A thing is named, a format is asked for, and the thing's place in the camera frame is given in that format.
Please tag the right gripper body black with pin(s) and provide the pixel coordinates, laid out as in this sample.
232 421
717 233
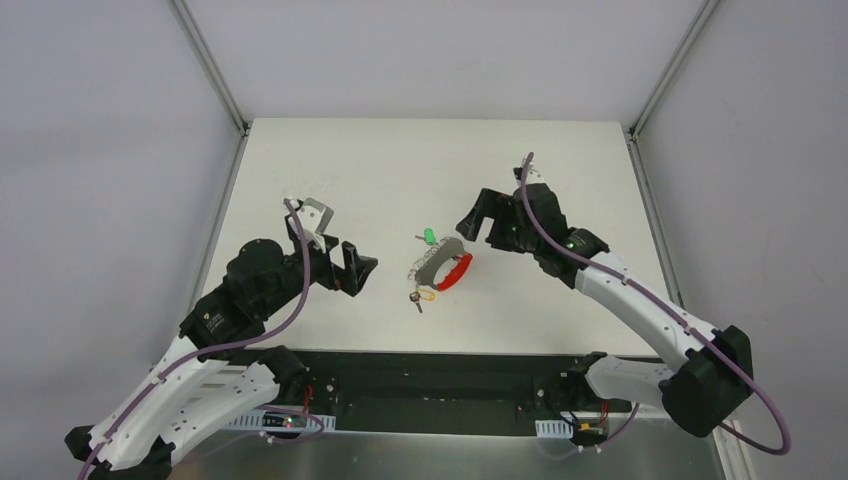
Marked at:
497 218

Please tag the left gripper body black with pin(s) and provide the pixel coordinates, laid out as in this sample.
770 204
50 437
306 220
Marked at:
334 263

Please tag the key with green tag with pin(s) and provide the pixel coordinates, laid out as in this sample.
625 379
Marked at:
428 236

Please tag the key with yellow tag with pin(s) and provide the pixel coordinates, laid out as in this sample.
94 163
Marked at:
418 296

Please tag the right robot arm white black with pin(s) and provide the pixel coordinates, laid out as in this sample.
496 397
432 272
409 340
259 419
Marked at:
698 385

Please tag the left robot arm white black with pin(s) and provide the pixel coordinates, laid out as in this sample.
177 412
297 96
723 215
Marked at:
159 424

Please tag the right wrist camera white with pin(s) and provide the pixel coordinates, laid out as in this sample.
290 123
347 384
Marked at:
527 177

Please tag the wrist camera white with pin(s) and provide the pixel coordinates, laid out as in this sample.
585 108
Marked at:
527 177
314 218

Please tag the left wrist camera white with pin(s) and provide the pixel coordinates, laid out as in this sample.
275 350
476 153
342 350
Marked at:
314 218

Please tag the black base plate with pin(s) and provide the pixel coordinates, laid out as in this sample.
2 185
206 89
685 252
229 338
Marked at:
461 394

